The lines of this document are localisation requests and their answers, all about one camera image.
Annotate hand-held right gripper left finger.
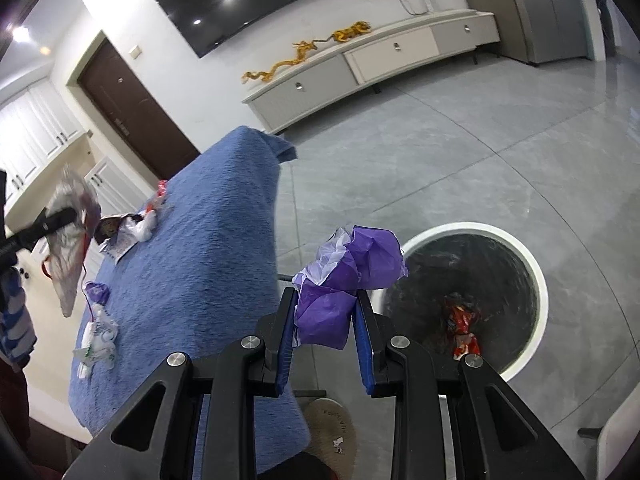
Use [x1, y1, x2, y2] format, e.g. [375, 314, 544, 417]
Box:
[62, 287, 301, 480]

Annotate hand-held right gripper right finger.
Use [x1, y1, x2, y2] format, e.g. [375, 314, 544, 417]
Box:
[351, 290, 586, 480]

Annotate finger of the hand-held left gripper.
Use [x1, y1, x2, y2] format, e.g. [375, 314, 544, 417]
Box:
[9, 207, 77, 253]

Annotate clear plastic bag red print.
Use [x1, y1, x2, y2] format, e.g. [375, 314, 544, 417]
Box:
[41, 166, 103, 318]

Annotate red white snack packet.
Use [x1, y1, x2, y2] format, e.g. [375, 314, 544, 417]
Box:
[95, 214, 138, 265]

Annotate small purple wrapper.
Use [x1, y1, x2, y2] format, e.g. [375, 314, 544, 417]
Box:
[84, 281, 110, 321]

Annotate white plastic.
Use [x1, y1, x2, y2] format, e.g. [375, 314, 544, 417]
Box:
[120, 210, 160, 243]

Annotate purple plastic bag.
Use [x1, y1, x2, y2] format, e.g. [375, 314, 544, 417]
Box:
[291, 225, 410, 352]

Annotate red snack wrapper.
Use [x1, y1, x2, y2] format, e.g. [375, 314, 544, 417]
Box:
[442, 297, 482, 361]

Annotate red clear plastic wrapper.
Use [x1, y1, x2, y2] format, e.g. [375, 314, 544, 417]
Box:
[146, 179, 170, 216]

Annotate white green plastic bag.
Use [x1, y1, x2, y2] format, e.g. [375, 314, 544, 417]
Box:
[74, 305, 120, 380]

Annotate white round trash bin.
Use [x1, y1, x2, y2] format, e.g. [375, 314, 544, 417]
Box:
[382, 222, 549, 383]

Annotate person's left forearm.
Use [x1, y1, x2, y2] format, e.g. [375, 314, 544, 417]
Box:
[0, 270, 38, 371]

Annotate white lower cabinets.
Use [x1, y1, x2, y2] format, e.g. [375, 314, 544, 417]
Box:
[82, 156, 157, 217]

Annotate white cabinets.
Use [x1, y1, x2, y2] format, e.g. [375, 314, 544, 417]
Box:
[82, 156, 157, 217]
[0, 80, 86, 196]

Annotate beige slipper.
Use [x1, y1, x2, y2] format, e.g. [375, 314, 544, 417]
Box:
[295, 397, 357, 471]

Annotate white upper cabinets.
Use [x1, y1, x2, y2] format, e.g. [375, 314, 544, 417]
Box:
[0, 80, 86, 196]

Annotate blue blanket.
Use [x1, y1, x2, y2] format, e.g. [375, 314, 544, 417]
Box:
[67, 126, 312, 476]

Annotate brown door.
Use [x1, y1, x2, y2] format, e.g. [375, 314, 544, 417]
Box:
[77, 40, 202, 181]

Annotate golden dragon figurine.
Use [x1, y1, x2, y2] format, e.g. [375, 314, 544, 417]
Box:
[242, 59, 300, 86]
[292, 37, 333, 64]

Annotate white chair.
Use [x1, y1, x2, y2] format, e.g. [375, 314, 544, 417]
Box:
[577, 402, 640, 480]

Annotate white TV cabinet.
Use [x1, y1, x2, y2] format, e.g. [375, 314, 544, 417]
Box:
[241, 9, 502, 135]

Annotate golden tiger figurine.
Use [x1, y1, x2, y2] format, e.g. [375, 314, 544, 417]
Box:
[332, 20, 373, 43]

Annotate grey refrigerator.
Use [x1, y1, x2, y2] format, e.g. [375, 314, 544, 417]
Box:
[500, 0, 596, 66]

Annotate black wall television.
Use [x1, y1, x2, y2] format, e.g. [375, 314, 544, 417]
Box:
[141, 0, 413, 59]

